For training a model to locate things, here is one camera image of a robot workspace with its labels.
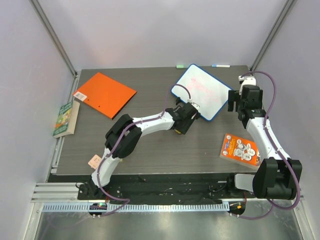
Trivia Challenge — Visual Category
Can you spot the blue framed whiteboard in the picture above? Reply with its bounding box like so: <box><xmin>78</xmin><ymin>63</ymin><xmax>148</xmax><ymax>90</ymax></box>
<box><xmin>171</xmin><ymin>64</ymin><xmax>232</xmax><ymax>121</ymax></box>

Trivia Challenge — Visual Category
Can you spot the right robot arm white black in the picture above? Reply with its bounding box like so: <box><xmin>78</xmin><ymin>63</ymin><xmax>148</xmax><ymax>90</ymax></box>
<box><xmin>225</xmin><ymin>84</ymin><xmax>303</xmax><ymax>200</ymax></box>

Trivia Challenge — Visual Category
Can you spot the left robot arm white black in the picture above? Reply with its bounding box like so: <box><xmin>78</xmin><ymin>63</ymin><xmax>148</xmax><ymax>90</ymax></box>
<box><xmin>89</xmin><ymin>102</ymin><xmax>200</xmax><ymax>200</ymax></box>

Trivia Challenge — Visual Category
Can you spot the blue white marker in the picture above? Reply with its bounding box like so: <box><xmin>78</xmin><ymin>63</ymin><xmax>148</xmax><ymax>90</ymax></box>
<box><xmin>211</xmin><ymin>64</ymin><xmax>231</xmax><ymax>68</ymax></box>

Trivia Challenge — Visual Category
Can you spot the orange cover book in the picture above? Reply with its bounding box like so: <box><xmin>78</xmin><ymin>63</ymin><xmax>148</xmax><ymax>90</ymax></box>
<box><xmin>220</xmin><ymin>133</ymin><xmax>262</xmax><ymax>170</ymax></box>

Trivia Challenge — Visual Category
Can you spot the green eraser block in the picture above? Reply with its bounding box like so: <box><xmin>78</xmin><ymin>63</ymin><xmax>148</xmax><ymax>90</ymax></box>
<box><xmin>176</xmin><ymin>64</ymin><xmax>185</xmax><ymax>69</ymax></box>

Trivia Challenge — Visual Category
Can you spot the orange folder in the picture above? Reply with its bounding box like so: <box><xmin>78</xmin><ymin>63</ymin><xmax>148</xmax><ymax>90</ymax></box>
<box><xmin>73</xmin><ymin>72</ymin><xmax>137</xmax><ymax>119</ymax></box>

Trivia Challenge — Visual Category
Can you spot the pink power adapter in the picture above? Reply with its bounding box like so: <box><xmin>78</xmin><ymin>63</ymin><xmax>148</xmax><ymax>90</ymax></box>
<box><xmin>88</xmin><ymin>154</ymin><xmax>102</xmax><ymax>170</ymax></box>

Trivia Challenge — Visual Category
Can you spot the green cover book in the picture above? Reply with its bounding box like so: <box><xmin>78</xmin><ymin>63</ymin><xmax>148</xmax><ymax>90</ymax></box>
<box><xmin>53</xmin><ymin>100</ymin><xmax>80</xmax><ymax>138</ymax></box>

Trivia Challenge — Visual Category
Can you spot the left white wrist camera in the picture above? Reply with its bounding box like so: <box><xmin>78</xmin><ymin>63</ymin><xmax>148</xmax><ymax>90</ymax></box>
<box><xmin>187</xmin><ymin>99</ymin><xmax>200</xmax><ymax>111</ymax></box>

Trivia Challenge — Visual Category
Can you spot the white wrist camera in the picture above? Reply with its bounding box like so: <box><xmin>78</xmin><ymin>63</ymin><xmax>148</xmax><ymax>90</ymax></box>
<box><xmin>238</xmin><ymin>75</ymin><xmax>257</xmax><ymax>86</ymax></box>
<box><xmin>187</xmin><ymin>99</ymin><xmax>200</xmax><ymax>111</ymax></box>

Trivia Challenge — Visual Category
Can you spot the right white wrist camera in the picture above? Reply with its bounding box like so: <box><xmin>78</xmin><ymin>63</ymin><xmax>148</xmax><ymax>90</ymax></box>
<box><xmin>238</xmin><ymin>75</ymin><xmax>257</xmax><ymax>86</ymax></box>

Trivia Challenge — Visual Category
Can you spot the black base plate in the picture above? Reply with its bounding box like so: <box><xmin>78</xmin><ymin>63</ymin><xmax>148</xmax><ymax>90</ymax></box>
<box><xmin>76</xmin><ymin>173</ymin><xmax>254</xmax><ymax>206</ymax></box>

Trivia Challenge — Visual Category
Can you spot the slotted cable duct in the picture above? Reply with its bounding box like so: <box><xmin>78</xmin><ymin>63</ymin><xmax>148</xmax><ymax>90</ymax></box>
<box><xmin>42</xmin><ymin>202</ymin><xmax>230</xmax><ymax>213</ymax></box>

